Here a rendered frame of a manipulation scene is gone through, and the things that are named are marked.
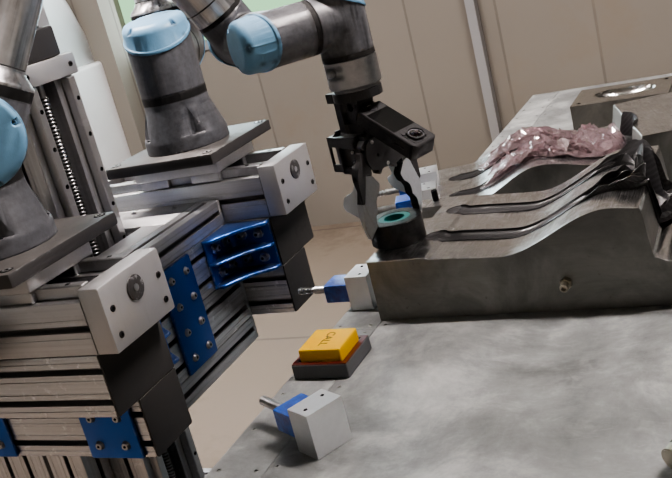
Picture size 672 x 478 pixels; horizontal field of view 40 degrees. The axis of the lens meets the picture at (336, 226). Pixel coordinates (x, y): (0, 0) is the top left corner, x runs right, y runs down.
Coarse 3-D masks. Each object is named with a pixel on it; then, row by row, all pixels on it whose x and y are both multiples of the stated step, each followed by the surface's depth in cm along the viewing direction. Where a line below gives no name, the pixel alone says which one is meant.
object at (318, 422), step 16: (272, 400) 109; (288, 400) 106; (304, 400) 103; (320, 400) 102; (336, 400) 101; (288, 416) 103; (304, 416) 99; (320, 416) 100; (336, 416) 101; (288, 432) 104; (304, 432) 100; (320, 432) 100; (336, 432) 102; (304, 448) 102; (320, 448) 100
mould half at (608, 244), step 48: (528, 192) 144; (576, 192) 128; (624, 192) 118; (432, 240) 132; (480, 240) 128; (528, 240) 122; (576, 240) 116; (624, 240) 114; (384, 288) 130; (432, 288) 127; (480, 288) 124; (528, 288) 121; (576, 288) 119; (624, 288) 116
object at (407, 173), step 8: (408, 160) 134; (392, 168) 136; (400, 168) 134; (408, 168) 134; (392, 176) 138; (400, 176) 134; (408, 176) 134; (416, 176) 135; (392, 184) 140; (400, 184) 138; (408, 184) 135; (416, 184) 136; (408, 192) 136; (416, 192) 136; (416, 200) 136
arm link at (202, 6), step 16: (176, 0) 129; (192, 0) 128; (208, 0) 128; (224, 0) 130; (240, 0) 132; (192, 16) 130; (208, 16) 130; (224, 16) 130; (240, 16) 129; (208, 32) 131; (224, 32) 131; (224, 48) 132
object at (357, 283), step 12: (360, 264) 140; (336, 276) 142; (348, 276) 137; (360, 276) 135; (300, 288) 143; (312, 288) 142; (324, 288) 139; (336, 288) 138; (348, 288) 137; (360, 288) 136; (372, 288) 137; (336, 300) 139; (348, 300) 138; (360, 300) 137; (372, 300) 136
